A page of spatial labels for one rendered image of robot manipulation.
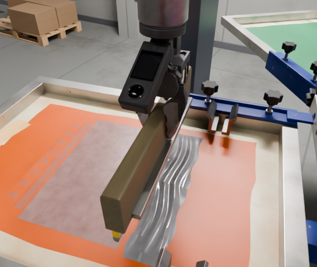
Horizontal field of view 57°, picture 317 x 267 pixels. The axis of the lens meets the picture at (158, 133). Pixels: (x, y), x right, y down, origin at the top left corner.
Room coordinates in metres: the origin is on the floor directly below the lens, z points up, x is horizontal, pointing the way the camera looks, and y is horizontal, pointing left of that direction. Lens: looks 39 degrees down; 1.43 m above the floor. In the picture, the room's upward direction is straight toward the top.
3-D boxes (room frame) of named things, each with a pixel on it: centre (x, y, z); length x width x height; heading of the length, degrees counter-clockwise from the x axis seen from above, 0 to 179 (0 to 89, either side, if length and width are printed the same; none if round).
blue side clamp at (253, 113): (0.65, -0.21, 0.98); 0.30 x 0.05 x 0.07; 72
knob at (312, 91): (0.66, -0.43, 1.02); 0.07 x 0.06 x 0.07; 72
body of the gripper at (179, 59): (0.46, -0.01, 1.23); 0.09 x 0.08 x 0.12; 162
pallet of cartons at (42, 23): (4.14, 1.72, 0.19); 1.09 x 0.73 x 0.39; 61
